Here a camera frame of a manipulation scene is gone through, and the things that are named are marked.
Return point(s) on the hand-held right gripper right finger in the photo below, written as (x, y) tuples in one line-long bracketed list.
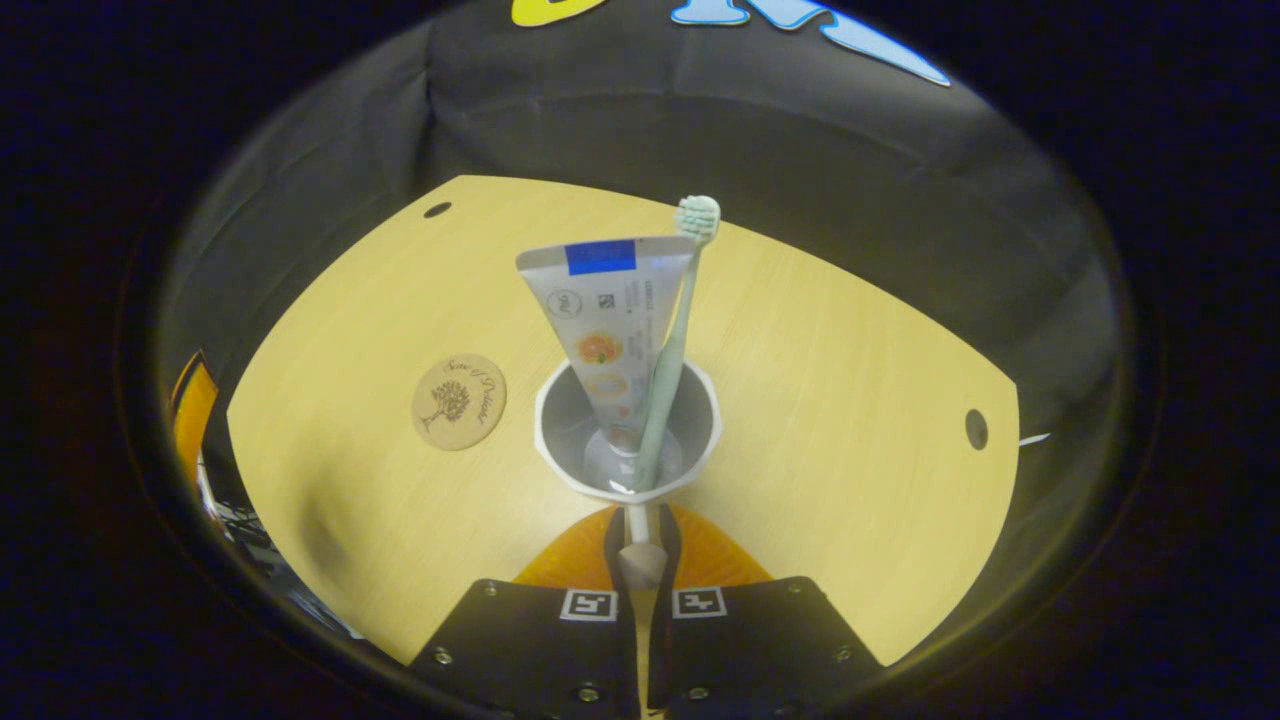
[(750, 650)]

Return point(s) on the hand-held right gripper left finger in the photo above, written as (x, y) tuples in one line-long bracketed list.
[(540, 650)]

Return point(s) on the black backdrop cloth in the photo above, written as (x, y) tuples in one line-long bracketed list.
[(700, 130)]

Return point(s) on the silver toothpaste tube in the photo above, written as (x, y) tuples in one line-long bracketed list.
[(610, 310)]

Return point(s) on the round cork coaster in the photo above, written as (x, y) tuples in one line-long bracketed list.
[(460, 400)]

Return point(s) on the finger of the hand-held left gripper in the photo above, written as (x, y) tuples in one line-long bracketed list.
[(195, 410)]

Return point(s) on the light wooden desktop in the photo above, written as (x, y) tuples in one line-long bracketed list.
[(850, 400)]

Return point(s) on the pale green toothbrush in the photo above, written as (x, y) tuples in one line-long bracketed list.
[(665, 380)]

